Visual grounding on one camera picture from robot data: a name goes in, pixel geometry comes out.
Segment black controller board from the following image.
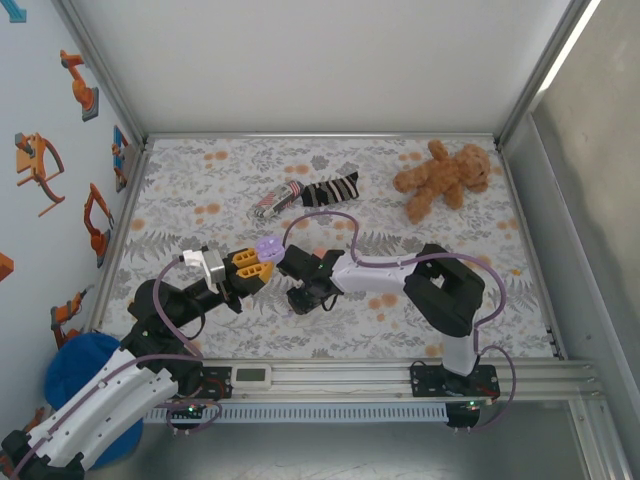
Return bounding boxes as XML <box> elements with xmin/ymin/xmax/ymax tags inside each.
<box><xmin>167</xmin><ymin>398</ymin><xmax>215</xmax><ymax>427</ymax></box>
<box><xmin>446</xmin><ymin>399</ymin><xmax>485</xmax><ymax>430</ymax></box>

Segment grey red patterned sock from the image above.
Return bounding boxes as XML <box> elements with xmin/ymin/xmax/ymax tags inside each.
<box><xmin>253</xmin><ymin>180</ymin><xmax>305</xmax><ymax>219</ymax></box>

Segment blue conveyor sticker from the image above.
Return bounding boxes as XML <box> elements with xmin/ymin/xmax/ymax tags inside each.
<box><xmin>112</xmin><ymin>124</ymin><xmax>131</xmax><ymax>194</ymax></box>

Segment black white striped sock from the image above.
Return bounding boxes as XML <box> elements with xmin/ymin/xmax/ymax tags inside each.
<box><xmin>299</xmin><ymin>170</ymin><xmax>361</xmax><ymax>209</ymax></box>

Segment purple earbud charging case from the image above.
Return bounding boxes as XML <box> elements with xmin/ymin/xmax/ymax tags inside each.
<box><xmin>254</xmin><ymin>234</ymin><xmax>287</xmax><ymax>262</ymax></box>

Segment aluminium frame post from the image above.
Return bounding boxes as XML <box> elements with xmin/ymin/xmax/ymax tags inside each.
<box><xmin>52</xmin><ymin>0</ymin><xmax>151</xmax><ymax>149</ymax></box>
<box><xmin>494</xmin><ymin>0</ymin><xmax>601</xmax><ymax>149</ymax></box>

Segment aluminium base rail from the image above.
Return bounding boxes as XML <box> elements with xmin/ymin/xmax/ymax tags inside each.
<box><xmin>199</xmin><ymin>357</ymin><xmax>599</xmax><ymax>402</ymax></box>

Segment teal wall sticker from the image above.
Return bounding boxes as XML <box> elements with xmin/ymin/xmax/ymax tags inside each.
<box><xmin>0</xmin><ymin>0</ymin><xmax>27</xmax><ymax>24</ymax></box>

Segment white slotted cable duct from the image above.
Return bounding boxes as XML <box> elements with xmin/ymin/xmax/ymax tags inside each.
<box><xmin>142</xmin><ymin>402</ymin><xmax>449</xmax><ymax>424</ymax></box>

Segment brown teddy bear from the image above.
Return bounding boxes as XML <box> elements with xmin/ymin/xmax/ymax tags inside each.
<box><xmin>392</xmin><ymin>138</ymin><xmax>492</xmax><ymax>225</ymax></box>

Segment blue cap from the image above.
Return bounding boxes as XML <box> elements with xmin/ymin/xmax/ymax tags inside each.
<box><xmin>44</xmin><ymin>333</ymin><xmax>145</xmax><ymax>470</ymax></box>

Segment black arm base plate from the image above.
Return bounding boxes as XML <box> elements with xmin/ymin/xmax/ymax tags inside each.
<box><xmin>164</xmin><ymin>363</ymin><xmax>224</xmax><ymax>401</ymax></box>
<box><xmin>407</xmin><ymin>352</ymin><xmax>501</xmax><ymax>401</ymax></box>

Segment aluminium frame rail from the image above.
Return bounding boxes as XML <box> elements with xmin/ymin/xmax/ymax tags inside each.
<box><xmin>146</xmin><ymin>130</ymin><xmax>501</xmax><ymax>143</ymax></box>

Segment orange gripper sticker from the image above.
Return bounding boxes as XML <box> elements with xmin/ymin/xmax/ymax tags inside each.
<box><xmin>13</xmin><ymin>132</ymin><xmax>66</xmax><ymax>218</ymax></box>

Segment floral tablecloth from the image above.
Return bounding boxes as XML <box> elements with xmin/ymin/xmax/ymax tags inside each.
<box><xmin>99</xmin><ymin>137</ymin><xmax>559</xmax><ymax>360</ymax></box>

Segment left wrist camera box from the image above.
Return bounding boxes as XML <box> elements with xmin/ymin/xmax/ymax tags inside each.
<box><xmin>181</xmin><ymin>246</ymin><xmax>227</xmax><ymax>295</ymax></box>

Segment white digital display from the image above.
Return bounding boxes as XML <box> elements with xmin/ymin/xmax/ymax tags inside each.
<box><xmin>229</xmin><ymin>364</ymin><xmax>273</xmax><ymax>389</ymax></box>

